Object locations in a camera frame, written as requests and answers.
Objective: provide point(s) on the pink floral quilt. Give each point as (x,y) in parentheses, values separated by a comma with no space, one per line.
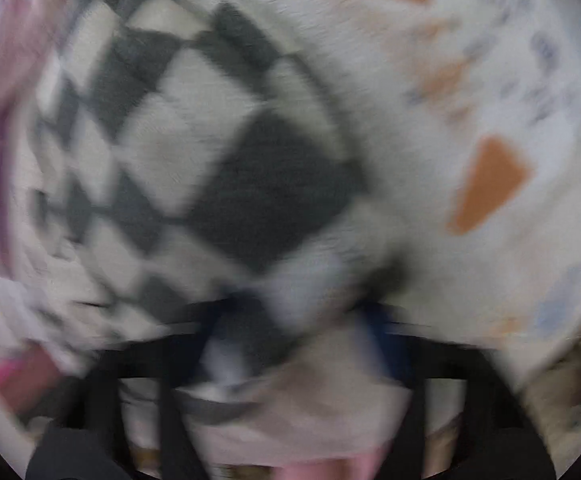
(0,110)

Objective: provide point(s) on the cartoon printed bed sheet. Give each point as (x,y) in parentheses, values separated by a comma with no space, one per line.
(470,85)

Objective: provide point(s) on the grey white checkered cardigan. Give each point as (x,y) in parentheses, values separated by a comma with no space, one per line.
(230,170)

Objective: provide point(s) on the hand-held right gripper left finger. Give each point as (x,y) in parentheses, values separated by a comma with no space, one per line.
(210,332)

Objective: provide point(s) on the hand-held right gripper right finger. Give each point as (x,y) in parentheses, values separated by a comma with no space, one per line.
(388,347)

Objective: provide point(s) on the pink box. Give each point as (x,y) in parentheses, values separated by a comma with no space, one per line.
(20,377)

